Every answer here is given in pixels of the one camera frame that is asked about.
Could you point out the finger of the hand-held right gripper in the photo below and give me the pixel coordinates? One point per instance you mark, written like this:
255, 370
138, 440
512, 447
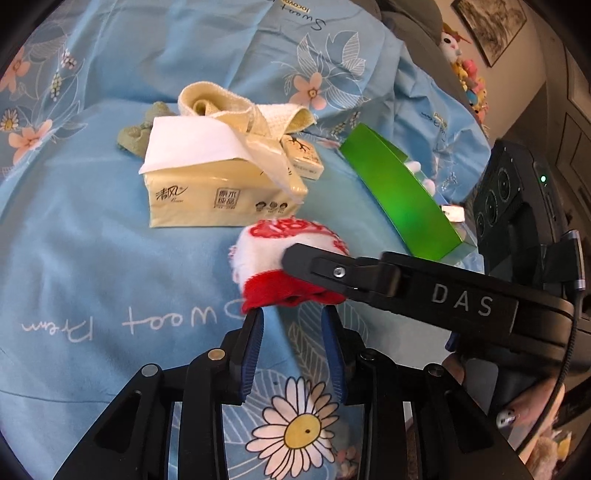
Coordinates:
323, 270

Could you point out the beige waffle towel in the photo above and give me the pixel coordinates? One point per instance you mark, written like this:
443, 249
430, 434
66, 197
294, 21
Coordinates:
217, 99

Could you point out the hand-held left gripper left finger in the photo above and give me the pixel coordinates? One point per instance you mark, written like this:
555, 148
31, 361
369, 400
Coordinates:
251, 355

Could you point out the grey panelled door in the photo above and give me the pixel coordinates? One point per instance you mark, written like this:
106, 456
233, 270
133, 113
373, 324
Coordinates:
577, 115

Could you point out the pile of colourful plush toys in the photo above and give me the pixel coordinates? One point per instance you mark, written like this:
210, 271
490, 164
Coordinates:
471, 78

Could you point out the blue floral printed sheet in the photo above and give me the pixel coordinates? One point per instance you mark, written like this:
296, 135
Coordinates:
92, 230

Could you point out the large yellow tissue pack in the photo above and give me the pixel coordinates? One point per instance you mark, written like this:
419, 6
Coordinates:
207, 194

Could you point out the olive green cloth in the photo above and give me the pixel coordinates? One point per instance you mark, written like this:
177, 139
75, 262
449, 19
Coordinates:
134, 138

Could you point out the grey sofa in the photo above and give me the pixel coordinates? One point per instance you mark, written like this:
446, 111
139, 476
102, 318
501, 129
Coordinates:
415, 32

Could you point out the white plush bunny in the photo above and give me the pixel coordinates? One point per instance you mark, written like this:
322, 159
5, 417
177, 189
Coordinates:
428, 186

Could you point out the beige fluffy cloth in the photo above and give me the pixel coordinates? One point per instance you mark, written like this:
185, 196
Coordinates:
554, 454

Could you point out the framed ink painting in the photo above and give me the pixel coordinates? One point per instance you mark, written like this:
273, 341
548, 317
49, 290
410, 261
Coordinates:
494, 27

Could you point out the red and white sock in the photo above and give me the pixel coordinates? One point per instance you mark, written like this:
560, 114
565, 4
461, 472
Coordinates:
263, 249

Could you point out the person's right hand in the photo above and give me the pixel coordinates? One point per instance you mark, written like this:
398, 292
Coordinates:
531, 410

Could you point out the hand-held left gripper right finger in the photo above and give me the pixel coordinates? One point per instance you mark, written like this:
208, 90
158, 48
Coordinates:
333, 360

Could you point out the green cardboard box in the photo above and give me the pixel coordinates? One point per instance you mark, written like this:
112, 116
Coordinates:
397, 189

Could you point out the small yellow tissue pack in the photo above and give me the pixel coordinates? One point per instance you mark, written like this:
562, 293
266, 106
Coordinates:
304, 159

